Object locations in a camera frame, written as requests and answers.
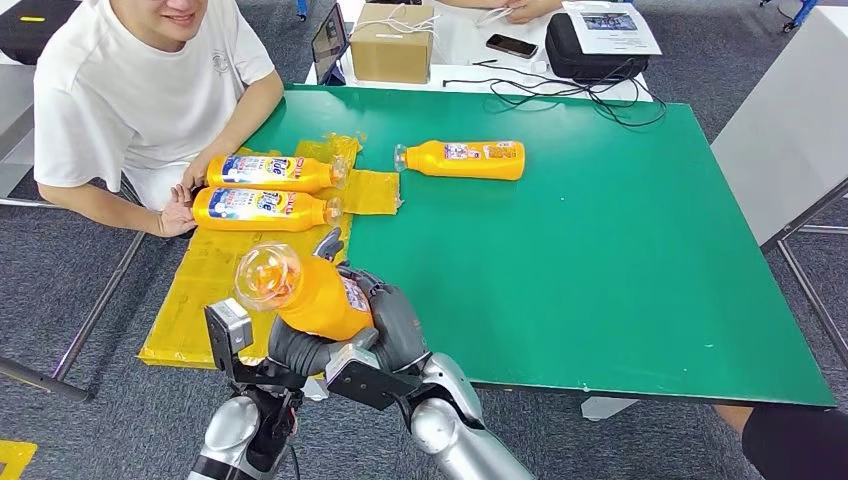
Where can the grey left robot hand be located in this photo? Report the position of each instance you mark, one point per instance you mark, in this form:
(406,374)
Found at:
(298,354)

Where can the person's left hand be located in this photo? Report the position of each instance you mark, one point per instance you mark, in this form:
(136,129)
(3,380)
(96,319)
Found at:
(530,10)
(197,171)

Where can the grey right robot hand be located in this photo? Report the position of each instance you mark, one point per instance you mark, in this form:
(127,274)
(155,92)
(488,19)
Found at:
(401,331)

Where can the person's right hand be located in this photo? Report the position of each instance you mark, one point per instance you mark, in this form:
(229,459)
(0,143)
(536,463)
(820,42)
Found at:
(177,215)

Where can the orange detergent bottle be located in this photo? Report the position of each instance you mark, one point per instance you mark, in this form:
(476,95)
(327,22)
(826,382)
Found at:
(305,210)
(311,175)
(318,305)
(430,162)

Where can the person's left forearm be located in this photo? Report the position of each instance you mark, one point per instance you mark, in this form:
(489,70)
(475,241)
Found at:
(245,112)

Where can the person's right forearm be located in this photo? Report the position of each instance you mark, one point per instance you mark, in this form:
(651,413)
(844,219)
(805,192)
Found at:
(99,208)

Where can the person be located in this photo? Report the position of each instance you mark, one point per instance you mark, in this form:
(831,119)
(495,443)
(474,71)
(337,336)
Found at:
(795,444)
(530,9)
(132,86)

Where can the black smartphone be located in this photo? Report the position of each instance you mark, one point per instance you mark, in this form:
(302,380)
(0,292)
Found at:
(512,46)

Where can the white table foot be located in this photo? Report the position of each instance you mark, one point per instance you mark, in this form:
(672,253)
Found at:
(609,408)
(316,391)

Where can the small white adapter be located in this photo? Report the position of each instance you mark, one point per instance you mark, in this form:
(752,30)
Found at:
(539,66)

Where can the black carry bag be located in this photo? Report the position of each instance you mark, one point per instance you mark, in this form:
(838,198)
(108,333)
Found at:
(576,58)

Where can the yellow taped mat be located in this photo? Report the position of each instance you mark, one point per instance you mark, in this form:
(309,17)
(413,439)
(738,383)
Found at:
(199,291)

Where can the white table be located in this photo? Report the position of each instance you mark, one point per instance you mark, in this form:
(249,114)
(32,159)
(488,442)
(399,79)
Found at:
(464,56)

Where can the printed paper sheet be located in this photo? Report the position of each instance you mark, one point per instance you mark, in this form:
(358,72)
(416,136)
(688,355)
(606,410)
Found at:
(619,40)

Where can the grey table with metal legs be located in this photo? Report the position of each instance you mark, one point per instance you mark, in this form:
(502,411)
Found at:
(99,305)
(788,132)

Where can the brown cardboard box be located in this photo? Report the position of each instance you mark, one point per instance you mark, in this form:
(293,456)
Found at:
(391,56)

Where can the black case with yellow stripe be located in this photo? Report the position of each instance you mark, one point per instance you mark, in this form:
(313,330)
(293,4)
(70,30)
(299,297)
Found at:
(33,30)

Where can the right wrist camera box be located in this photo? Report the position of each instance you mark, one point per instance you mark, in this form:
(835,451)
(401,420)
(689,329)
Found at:
(361,381)

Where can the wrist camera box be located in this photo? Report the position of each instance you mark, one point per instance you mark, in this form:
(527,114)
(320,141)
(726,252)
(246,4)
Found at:
(228,328)
(361,381)

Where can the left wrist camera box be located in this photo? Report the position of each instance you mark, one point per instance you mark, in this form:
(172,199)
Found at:
(228,328)

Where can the blue post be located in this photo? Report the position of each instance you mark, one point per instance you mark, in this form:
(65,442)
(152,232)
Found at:
(303,8)

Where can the blue wheeled frame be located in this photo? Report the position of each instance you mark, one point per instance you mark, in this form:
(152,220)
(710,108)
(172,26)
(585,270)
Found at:
(805,10)

